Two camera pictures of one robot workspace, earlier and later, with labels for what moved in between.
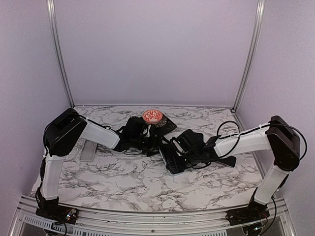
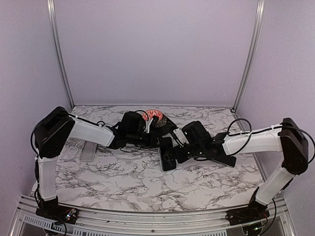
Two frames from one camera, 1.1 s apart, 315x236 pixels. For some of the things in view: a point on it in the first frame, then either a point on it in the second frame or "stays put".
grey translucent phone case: x=88 y=151 stays put
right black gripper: x=193 y=165 → x=181 y=159
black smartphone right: x=231 y=161 stays put
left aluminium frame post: x=52 y=20 stays put
